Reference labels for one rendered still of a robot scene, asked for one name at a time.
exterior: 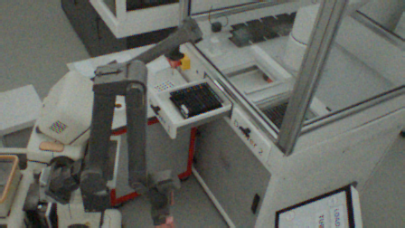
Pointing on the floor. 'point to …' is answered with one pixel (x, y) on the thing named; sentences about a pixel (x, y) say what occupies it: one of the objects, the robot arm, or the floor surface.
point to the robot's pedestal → (18, 116)
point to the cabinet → (211, 141)
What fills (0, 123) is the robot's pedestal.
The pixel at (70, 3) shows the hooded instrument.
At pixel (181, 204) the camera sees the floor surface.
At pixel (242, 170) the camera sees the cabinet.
